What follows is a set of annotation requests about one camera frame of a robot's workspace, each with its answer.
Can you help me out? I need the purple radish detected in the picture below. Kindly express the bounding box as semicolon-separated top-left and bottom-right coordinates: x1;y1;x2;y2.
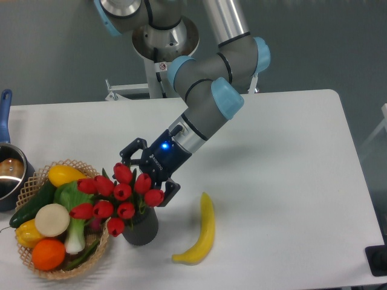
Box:
89;218;102;231

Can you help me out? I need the green bean pod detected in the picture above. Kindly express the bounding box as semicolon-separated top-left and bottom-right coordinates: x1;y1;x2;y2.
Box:
64;240;99;271

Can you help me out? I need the green bok choy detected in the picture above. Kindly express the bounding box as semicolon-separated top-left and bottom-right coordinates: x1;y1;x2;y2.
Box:
54;181;93;255

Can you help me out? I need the red tulip bouquet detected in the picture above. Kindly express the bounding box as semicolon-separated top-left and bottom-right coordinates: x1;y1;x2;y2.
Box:
77;163;153;237

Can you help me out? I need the yellow banana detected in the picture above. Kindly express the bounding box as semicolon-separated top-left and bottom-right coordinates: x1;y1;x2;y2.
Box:
171;192;216;265

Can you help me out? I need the round beige bun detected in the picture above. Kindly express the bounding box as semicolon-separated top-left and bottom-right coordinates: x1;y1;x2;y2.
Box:
34;204;70;237

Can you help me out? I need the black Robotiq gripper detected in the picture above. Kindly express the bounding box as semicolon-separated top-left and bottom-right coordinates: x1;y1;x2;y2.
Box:
119;130;192;207

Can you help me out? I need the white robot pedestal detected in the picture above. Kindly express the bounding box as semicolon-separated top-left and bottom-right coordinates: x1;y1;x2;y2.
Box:
109;48;270;106

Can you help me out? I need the green cucumber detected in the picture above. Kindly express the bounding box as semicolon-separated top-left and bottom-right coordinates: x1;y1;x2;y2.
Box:
9;181;57;228

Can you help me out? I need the dark grey ribbed vase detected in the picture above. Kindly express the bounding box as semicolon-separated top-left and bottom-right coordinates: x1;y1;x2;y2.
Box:
122;207;158;246

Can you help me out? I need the woven wicker basket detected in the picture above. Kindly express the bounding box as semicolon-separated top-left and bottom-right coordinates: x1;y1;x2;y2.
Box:
16;159;109;280

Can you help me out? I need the blue handled saucepan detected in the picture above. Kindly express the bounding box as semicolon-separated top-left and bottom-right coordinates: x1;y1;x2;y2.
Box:
1;89;34;212

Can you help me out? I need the yellow bell pepper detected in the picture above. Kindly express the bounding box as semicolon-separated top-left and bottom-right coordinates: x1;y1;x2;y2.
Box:
15;219;45;248

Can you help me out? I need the black device at edge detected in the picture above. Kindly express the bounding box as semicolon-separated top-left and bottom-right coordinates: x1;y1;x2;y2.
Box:
365;245;386;277

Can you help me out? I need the yellow lemon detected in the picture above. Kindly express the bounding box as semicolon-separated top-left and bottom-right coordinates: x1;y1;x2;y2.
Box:
48;165;86;187

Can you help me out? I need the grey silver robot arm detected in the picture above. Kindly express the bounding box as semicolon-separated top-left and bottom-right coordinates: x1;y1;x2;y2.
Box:
94;1;270;206

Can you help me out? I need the orange fruit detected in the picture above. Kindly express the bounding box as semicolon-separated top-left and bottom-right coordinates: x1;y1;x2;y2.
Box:
32;239;66;271

